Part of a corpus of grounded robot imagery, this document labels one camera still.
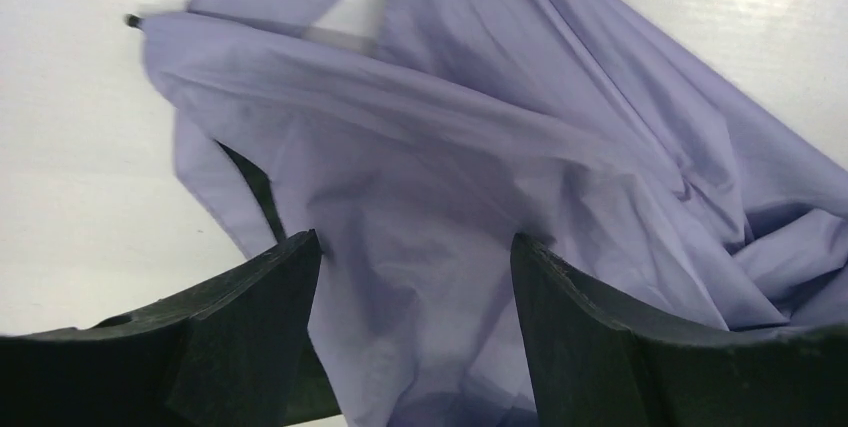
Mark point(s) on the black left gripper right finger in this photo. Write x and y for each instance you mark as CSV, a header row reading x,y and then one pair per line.
x,y
599,357

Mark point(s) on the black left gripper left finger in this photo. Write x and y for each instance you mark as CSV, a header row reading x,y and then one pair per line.
x,y
230,351

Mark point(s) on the lavender folding umbrella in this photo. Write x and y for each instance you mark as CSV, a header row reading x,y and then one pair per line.
x,y
417,137

